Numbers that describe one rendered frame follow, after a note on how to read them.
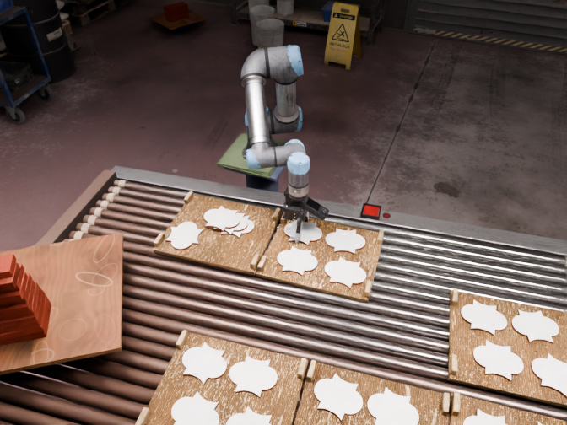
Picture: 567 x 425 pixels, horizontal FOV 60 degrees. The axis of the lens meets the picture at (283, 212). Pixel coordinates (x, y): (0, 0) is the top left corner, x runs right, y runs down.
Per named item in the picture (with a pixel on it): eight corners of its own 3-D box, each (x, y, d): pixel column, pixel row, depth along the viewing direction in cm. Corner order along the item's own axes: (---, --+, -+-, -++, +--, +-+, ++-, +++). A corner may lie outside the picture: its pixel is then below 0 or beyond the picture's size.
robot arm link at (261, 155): (234, 45, 188) (246, 164, 175) (263, 41, 188) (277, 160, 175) (237, 61, 199) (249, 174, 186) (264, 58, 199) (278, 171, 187)
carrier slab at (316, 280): (285, 215, 204) (285, 212, 203) (383, 236, 195) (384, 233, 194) (256, 276, 179) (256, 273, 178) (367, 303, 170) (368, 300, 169)
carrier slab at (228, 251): (191, 196, 214) (191, 193, 213) (282, 214, 205) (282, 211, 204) (153, 252, 189) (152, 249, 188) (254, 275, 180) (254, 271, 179)
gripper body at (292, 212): (288, 207, 193) (288, 183, 185) (310, 212, 191) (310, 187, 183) (282, 220, 188) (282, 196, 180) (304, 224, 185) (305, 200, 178)
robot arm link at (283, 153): (273, 139, 184) (276, 156, 175) (304, 136, 184) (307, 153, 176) (275, 157, 189) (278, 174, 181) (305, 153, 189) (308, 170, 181)
